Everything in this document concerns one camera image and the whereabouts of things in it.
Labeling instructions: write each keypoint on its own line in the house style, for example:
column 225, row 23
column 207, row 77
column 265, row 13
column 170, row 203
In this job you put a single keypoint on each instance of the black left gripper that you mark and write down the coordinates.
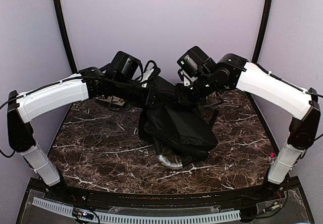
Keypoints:
column 152, row 93

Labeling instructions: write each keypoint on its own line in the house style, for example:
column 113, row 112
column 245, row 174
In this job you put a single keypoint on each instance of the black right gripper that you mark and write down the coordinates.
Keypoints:
column 181, row 98

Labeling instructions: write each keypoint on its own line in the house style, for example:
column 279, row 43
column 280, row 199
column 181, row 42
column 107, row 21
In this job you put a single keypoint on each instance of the black student backpack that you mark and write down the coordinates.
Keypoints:
column 179, row 133

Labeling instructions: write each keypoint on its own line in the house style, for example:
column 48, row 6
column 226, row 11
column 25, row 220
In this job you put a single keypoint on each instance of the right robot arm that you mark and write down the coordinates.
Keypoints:
column 201, row 76

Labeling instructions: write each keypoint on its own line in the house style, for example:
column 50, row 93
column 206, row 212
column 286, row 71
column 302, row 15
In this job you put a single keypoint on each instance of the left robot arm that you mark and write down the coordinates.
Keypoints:
column 125, row 77

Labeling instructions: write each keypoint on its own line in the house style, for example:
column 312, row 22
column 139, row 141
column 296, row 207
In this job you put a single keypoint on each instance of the cream floral mug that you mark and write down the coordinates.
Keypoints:
column 214, row 99

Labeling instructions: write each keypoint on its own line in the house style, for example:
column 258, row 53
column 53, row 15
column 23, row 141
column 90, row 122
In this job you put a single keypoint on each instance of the floral square plate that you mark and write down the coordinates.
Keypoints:
column 112, row 100

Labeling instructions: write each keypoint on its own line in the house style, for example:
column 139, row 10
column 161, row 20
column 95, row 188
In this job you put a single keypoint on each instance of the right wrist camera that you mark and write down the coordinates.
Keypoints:
column 185, row 78

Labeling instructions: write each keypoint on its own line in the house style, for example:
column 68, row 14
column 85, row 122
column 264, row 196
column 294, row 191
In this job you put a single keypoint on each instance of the white slotted cable duct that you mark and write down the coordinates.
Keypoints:
column 135, row 215

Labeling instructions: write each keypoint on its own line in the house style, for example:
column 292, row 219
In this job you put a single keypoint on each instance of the black right frame post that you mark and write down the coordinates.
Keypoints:
column 262, row 30

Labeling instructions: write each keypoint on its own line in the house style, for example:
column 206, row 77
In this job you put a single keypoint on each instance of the black frame post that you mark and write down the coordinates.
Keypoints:
column 64, row 35
column 262, row 30

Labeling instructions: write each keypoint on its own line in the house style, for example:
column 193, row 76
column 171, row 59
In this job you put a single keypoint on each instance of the black left frame post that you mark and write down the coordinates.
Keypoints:
column 64, row 35

